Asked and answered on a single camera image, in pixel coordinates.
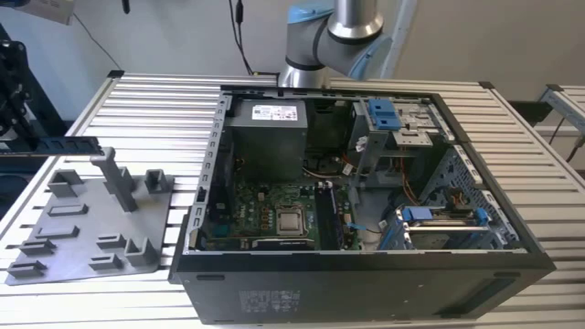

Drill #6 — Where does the RAM stick with blue label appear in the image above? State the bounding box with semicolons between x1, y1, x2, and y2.
1;136;100;157

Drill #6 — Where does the grey parts rack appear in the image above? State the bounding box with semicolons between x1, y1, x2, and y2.
5;147;177;287

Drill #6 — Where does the grey power supply unit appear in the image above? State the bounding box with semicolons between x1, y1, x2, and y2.
225;99;309;183

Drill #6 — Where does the green motherboard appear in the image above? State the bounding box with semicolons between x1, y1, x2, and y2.
200;181;362;251

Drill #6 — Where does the CPU socket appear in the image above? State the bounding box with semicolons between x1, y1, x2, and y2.
272;204;313;239

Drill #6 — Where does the silver CPU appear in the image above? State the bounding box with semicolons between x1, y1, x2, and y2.
277;212;305;236

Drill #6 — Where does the black graphics card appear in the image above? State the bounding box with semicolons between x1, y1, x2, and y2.
249;238;317;251

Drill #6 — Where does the blue drive carrier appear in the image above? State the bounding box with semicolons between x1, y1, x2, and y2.
366;98;401;132

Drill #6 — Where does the grey metal drive cage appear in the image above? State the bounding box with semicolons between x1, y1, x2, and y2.
349;98;451;188

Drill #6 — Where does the black open PC case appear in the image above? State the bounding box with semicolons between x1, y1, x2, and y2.
168;84;557;326

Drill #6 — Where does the hard disk in blue carrier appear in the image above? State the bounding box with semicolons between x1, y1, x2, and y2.
397;206;490;250

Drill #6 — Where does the metal slat side table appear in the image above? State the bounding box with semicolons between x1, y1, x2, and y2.
531;84;585;165

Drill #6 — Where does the black desk frame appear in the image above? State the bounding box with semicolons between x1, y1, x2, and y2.
21;78;68;138

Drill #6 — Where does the thin black wall cable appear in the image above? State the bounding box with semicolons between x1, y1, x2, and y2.
72;13;121;72

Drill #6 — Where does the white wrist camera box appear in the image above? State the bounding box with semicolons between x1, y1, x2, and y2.
17;0;74;26

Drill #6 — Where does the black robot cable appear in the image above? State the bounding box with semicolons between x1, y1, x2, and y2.
226;0;254;75

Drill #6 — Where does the orange wire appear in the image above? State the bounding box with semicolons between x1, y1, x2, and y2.
397;156;421;204

